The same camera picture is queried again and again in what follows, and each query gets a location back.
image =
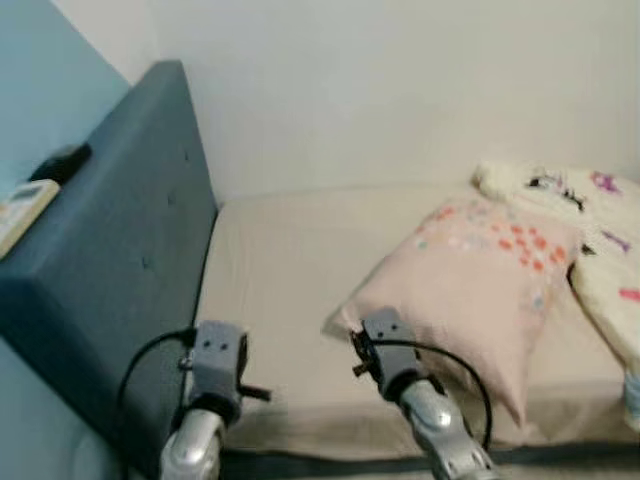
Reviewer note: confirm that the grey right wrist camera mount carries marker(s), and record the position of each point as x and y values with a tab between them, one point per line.
390	345

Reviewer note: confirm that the black oblong object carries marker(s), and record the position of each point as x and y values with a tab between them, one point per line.
62	163

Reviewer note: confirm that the white remote control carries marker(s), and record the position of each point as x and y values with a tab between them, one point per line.
25	210

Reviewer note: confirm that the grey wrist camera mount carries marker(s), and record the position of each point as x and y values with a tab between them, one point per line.
390	345
218	355

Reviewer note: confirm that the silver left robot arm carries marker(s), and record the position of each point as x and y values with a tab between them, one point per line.
195	450

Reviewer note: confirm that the pink patterned pillow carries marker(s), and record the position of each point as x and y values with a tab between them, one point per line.
460	300

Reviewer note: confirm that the beige bed mattress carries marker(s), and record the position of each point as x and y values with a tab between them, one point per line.
290	260

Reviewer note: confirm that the cream cartoon print blanket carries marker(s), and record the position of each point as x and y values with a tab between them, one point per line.
610	290

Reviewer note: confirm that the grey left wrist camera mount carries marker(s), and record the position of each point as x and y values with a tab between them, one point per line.
218	355

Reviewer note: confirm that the teal upholstered headboard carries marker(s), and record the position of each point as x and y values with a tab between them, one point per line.
120	250

